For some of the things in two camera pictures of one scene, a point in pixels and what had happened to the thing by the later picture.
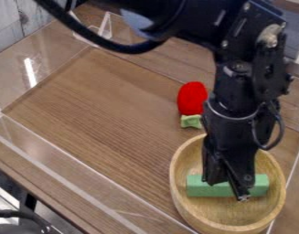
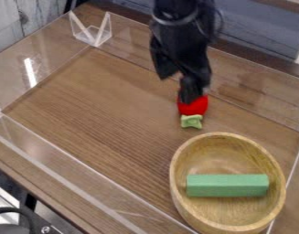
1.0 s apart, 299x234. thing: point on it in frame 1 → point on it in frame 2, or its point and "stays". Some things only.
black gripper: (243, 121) → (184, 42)
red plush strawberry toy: (192, 97) stays
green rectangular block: (198, 188) stays
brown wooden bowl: (224, 215) stays
